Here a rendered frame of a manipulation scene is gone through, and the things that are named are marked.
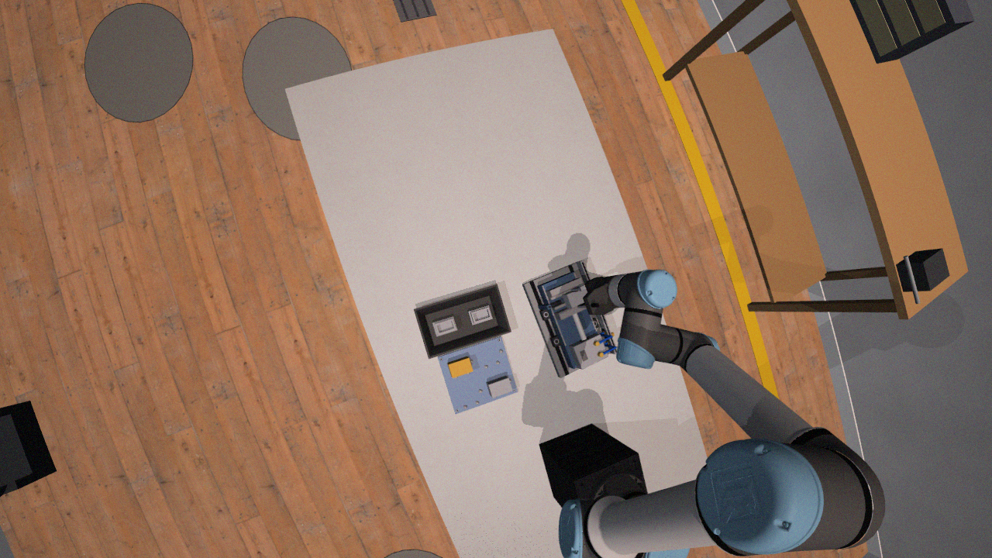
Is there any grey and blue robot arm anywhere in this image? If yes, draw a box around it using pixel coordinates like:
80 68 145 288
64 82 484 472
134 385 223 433
559 270 885 558

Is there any orange rectangular block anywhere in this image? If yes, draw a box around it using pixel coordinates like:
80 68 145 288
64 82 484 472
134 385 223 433
447 356 473 378

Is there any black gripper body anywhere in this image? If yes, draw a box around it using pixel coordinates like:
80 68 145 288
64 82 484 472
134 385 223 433
583 274 626 315

